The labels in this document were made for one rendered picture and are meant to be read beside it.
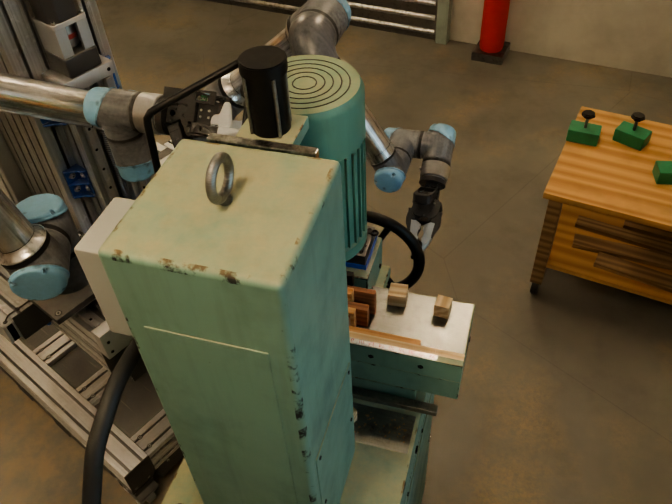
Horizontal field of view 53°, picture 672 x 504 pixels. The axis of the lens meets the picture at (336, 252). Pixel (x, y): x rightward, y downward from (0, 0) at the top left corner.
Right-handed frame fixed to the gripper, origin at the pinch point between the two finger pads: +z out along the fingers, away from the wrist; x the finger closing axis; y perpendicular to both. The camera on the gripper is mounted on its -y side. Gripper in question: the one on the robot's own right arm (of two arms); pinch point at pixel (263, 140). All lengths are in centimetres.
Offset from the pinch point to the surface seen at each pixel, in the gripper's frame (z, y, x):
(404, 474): 34, -59, 11
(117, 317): -2.4, -26.7, -37.5
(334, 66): 15.3, 11.8, -14.7
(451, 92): 5, 51, 264
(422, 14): -23, 100, 297
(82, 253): -3.4, -17.9, -45.1
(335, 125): 18.7, 2.6, -21.8
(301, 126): 16.1, 1.3, -29.3
